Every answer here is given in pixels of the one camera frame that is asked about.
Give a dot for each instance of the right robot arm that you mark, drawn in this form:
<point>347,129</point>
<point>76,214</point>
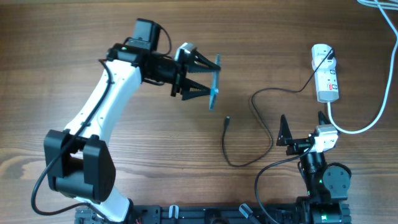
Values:
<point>327,184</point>

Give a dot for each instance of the white power strip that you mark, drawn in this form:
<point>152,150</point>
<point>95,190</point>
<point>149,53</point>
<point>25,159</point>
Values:
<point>324,66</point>

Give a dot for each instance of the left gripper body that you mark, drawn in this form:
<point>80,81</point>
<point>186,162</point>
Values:
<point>180,70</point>

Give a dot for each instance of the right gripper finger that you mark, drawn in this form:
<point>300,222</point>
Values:
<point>322,119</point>
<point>284,136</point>

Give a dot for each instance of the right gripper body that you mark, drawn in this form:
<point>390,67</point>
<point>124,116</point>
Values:
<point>298,145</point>

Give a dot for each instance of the teal screen smartphone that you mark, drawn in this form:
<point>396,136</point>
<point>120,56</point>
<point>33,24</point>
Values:
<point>214,89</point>

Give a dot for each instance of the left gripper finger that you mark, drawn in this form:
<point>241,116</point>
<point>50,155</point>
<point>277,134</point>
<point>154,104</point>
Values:
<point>191,89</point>
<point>197,63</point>

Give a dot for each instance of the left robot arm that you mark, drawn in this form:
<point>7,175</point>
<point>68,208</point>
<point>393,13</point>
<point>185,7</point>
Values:
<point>78,162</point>

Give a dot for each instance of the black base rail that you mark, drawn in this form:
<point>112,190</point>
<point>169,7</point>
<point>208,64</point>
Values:
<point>283,213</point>

